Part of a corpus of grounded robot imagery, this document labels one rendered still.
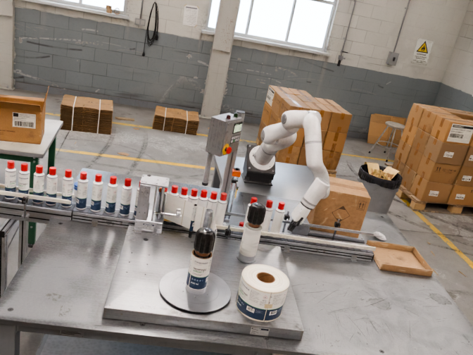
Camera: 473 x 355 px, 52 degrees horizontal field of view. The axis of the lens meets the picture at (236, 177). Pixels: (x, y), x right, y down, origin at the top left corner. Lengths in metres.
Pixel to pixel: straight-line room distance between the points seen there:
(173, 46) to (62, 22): 1.65
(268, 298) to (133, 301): 0.54
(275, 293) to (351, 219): 1.11
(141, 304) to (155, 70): 6.19
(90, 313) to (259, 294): 0.66
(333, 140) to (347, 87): 2.48
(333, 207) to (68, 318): 1.61
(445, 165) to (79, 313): 4.93
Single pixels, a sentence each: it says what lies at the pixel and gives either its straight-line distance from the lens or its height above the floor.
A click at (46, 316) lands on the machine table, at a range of 2.04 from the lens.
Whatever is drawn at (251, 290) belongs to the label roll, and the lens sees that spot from 1.99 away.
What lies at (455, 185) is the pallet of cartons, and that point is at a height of 0.39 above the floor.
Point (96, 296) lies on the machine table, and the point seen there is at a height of 0.83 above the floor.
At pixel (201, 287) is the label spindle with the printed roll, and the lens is 2.09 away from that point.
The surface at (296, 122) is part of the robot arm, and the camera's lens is 2.77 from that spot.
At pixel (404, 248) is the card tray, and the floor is 0.85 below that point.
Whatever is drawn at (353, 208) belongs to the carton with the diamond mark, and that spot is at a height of 1.04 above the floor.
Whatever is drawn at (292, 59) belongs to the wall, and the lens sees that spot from 8.18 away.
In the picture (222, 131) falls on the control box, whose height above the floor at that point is 1.42.
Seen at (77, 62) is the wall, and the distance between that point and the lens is 8.00.
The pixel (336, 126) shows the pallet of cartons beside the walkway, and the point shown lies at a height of 0.72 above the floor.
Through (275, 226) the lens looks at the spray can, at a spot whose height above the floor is 0.95.
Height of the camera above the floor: 2.11
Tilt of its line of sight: 21 degrees down
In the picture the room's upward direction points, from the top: 12 degrees clockwise
